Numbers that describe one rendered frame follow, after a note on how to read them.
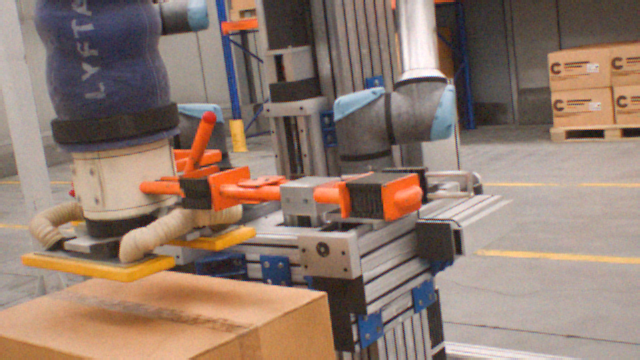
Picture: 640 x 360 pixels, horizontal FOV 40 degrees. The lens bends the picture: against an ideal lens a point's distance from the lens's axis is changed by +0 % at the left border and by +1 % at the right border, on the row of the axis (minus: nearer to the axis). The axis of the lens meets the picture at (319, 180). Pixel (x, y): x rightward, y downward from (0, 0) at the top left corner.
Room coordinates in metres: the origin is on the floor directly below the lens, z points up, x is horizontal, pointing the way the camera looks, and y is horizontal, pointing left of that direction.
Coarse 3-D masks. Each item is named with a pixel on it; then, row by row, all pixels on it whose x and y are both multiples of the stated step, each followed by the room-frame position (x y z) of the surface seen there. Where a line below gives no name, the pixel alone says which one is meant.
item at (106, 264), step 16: (64, 240) 1.57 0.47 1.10; (32, 256) 1.59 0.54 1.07; (48, 256) 1.57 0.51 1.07; (64, 256) 1.54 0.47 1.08; (80, 256) 1.52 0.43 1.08; (96, 256) 1.50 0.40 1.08; (112, 256) 1.47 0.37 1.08; (144, 256) 1.46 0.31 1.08; (160, 256) 1.46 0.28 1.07; (80, 272) 1.48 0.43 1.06; (96, 272) 1.44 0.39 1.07; (112, 272) 1.41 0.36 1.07; (128, 272) 1.39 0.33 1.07; (144, 272) 1.41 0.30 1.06
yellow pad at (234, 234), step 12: (192, 228) 1.63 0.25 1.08; (204, 228) 1.61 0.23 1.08; (228, 228) 1.59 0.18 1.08; (240, 228) 1.60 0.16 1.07; (252, 228) 1.59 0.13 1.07; (192, 240) 1.56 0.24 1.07; (204, 240) 1.54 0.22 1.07; (216, 240) 1.53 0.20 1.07; (228, 240) 1.54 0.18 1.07; (240, 240) 1.56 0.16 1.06
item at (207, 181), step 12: (204, 168) 1.46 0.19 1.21; (216, 168) 1.48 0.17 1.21; (228, 168) 1.47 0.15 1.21; (240, 168) 1.42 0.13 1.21; (180, 180) 1.41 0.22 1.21; (192, 180) 1.39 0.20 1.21; (204, 180) 1.37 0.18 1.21; (216, 180) 1.38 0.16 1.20; (228, 180) 1.40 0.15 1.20; (192, 192) 1.41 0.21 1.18; (204, 192) 1.39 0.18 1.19; (216, 192) 1.38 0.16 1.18; (192, 204) 1.40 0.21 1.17; (204, 204) 1.38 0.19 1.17; (216, 204) 1.37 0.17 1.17; (228, 204) 1.39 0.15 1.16
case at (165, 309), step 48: (96, 288) 1.80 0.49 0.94; (144, 288) 1.74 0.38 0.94; (192, 288) 1.70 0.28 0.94; (240, 288) 1.65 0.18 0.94; (288, 288) 1.61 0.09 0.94; (0, 336) 1.57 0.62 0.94; (48, 336) 1.51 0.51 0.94; (96, 336) 1.48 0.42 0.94; (144, 336) 1.44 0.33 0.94; (192, 336) 1.41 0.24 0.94; (240, 336) 1.39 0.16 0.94; (288, 336) 1.47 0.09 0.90
